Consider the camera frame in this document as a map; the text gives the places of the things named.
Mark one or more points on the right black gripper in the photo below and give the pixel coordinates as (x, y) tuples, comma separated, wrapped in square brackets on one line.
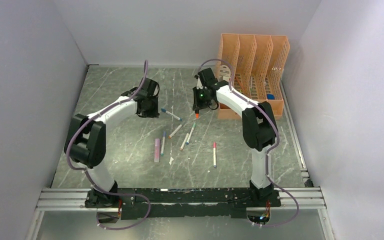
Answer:
[(198, 105)]

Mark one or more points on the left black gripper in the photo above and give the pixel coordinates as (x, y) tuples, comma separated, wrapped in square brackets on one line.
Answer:
[(154, 114)]

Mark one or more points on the blue capped white marker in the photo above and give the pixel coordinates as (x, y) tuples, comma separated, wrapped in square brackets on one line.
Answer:
[(171, 114)]

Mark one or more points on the black orange highlighter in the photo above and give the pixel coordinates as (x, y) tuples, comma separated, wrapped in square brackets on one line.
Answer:
[(197, 113)]

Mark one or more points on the red capped white marker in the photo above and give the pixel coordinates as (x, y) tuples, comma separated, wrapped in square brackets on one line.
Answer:
[(214, 154)]

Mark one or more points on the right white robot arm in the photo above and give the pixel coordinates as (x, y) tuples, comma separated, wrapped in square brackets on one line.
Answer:
[(259, 129)]

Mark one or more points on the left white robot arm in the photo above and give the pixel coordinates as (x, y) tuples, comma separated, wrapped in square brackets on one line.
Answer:
[(86, 142)]

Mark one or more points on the pink highlighter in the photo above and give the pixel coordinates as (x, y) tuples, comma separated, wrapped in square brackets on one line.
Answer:
[(157, 148)]

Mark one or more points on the grey capped orange marker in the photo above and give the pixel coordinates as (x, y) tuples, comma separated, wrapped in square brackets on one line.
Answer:
[(175, 131)]

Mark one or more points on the white packaged item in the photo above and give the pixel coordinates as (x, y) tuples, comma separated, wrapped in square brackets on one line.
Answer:
[(224, 73)]

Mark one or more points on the lavender capped teal marker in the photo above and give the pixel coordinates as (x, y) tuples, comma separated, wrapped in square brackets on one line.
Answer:
[(162, 144)]

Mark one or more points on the green capped white marker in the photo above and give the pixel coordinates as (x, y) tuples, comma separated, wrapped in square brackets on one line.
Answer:
[(190, 133)]

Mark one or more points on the orange plastic file organizer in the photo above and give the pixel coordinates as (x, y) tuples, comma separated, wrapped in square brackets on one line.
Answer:
[(258, 62)]

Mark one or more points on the blue round item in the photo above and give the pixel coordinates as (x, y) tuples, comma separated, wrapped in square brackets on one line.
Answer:
[(270, 97)]

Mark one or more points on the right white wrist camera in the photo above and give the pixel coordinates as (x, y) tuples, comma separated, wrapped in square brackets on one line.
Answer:
[(198, 84)]

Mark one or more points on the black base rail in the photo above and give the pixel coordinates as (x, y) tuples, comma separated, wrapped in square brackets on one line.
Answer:
[(135, 203)]

